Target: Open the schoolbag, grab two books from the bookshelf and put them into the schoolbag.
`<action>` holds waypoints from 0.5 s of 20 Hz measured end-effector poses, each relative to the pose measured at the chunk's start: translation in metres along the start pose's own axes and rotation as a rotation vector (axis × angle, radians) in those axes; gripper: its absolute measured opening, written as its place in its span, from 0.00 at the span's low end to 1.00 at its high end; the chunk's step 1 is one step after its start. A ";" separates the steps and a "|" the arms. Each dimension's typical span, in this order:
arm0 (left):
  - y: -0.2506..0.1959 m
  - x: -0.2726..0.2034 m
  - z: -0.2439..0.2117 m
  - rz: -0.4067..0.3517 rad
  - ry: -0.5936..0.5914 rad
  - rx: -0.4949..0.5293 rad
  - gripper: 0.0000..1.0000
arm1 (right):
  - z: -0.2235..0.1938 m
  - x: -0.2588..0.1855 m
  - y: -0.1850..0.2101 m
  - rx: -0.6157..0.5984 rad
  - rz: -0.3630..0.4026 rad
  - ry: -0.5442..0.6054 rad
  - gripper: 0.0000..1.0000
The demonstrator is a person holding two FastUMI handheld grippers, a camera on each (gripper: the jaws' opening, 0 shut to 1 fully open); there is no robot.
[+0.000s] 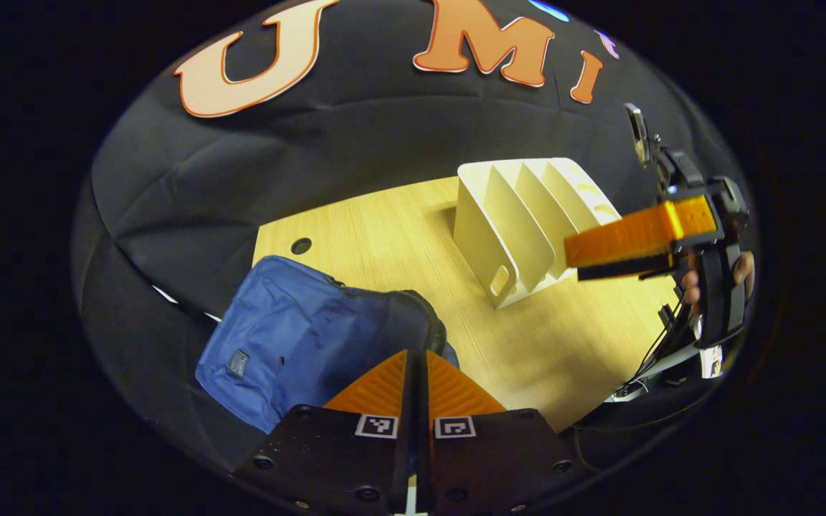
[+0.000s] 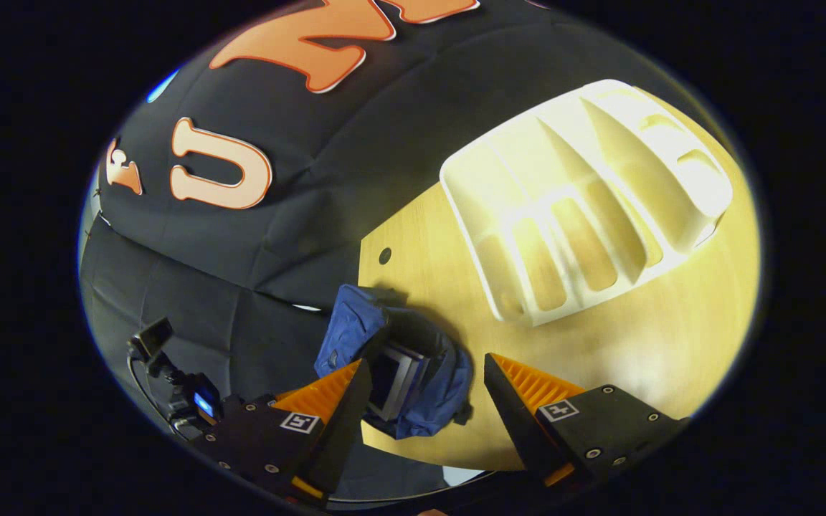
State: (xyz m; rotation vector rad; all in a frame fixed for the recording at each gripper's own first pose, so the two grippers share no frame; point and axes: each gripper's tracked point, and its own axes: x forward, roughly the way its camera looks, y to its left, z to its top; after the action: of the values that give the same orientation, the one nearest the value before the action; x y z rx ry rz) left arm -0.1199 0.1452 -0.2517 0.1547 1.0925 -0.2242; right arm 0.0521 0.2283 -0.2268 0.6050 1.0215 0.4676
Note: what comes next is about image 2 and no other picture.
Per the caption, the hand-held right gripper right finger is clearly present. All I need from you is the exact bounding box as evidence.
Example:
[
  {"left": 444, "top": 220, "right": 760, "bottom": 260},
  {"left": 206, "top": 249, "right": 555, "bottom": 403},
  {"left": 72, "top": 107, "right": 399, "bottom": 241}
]
[{"left": 483, "top": 353, "right": 692, "bottom": 488}]

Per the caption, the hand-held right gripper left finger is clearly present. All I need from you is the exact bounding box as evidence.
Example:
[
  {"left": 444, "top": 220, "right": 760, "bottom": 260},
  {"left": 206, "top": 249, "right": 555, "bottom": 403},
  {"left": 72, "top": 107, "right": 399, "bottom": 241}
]
[{"left": 191, "top": 358, "right": 374, "bottom": 502}]

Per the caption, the blue schoolbag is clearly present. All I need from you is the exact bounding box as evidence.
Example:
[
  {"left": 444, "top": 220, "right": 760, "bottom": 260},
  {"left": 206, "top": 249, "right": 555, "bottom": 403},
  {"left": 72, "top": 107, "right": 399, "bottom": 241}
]
[{"left": 313, "top": 284, "right": 475, "bottom": 440}]

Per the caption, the white bookshelf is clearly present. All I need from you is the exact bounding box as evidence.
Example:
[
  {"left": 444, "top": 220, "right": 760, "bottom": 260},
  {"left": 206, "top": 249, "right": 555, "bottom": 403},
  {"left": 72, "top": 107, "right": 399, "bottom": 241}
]
[{"left": 440, "top": 79, "right": 734, "bottom": 328}]

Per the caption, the thin black cable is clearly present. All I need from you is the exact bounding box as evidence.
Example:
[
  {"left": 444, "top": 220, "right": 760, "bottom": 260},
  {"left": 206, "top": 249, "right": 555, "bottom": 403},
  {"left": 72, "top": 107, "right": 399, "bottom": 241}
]
[{"left": 128, "top": 355, "right": 191, "bottom": 439}]

